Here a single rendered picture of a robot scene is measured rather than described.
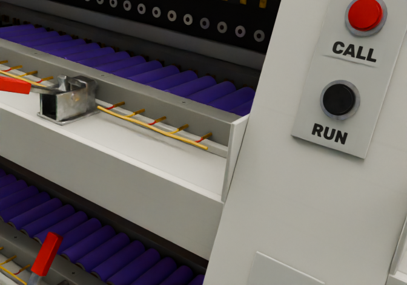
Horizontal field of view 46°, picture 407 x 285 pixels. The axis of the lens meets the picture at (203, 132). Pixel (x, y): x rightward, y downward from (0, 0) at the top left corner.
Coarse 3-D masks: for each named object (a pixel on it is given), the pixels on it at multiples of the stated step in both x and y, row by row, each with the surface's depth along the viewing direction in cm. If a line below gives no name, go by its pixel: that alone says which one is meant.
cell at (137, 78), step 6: (168, 66) 46; (174, 66) 46; (150, 72) 43; (156, 72) 44; (162, 72) 44; (168, 72) 45; (174, 72) 45; (126, 78) 41; (132, 78) 41; (138, 78) 41; (144, 78) 42; (150, 78) 42; (156, 78) 43
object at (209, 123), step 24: (0, 48) 45; (24, 48) 45; (0, 72) 43; (24, 72) 44; (48, 72) 42; (72, 72) 40; (96, 72) 40; (96, 96) 40; (120, 96) 38; (144, 96) 37; (168, 96) 37; (168, 120) 36; (192, 120) 35; (216, 120) 34
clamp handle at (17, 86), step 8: (0, 80) 31; (8, 80) 31; (16, 80) 32; (64, 80) 36; (0, 88) 31; (8, 88) 32; (16, 88) 32; (24, 88) 33; (32, 88) 33; (40, 88) 34; (48, 88) 35; (64, 88) 36
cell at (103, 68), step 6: (120, 60) 46; (126, 60) 46; (132, 60) 46; (138, 60) 47; (144, 60) 48; (96, 66) 43; (102, 66) 43; (108, 66) 44; (114, 66) 44; (120, 66) 45; (126, 66) 45
